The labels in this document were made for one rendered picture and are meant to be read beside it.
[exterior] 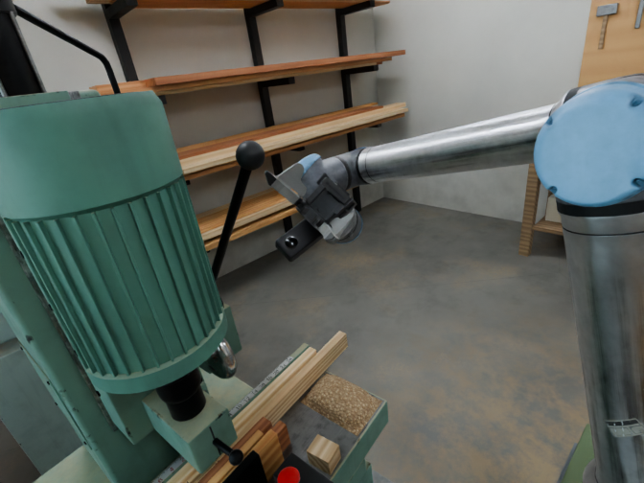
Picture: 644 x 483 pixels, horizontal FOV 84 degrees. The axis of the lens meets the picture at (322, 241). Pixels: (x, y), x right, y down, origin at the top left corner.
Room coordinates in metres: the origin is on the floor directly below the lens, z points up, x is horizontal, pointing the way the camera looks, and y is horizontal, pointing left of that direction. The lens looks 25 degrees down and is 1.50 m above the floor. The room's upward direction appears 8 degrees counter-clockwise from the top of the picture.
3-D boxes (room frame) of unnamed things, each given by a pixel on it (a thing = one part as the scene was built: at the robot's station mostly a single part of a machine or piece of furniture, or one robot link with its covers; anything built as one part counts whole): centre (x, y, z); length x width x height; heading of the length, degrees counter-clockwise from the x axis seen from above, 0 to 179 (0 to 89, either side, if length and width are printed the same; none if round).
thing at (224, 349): (0.58, 0.25, 1.02); 0.12 x 0.03 x 0.12; 48
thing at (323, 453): (0.40, 0.05, 0.92); 0.04 x 0.04 x 0.03; 54
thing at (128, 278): (0.40, 0.23, 1.35); 0.18 x 0.18 x 0.31
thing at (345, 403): (0.52, 0.01, 0.92); 0.14 x 0.09 x 0.04; 48
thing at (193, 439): (0.41, 0.25, 1.03); 0.14 x 0.07 x 0.09; 48
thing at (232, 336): (0.64, 0.27, 1.02); 0.09 x 0.07 x 0.12; 138
